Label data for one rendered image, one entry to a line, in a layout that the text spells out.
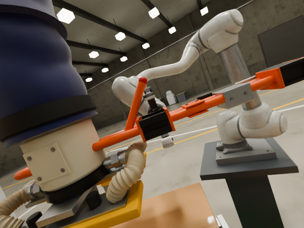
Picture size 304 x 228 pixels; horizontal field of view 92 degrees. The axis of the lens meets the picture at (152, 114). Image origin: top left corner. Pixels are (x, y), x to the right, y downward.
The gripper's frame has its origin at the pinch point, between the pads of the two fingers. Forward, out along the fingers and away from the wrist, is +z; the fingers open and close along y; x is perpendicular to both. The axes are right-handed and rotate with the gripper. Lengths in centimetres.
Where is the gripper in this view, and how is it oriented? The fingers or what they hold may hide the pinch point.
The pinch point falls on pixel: (159, 121)
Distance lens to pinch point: 40.0
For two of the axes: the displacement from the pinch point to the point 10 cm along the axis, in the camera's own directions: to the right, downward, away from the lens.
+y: 3.7, 9.3, 1.0
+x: -9.3, 3.6, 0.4
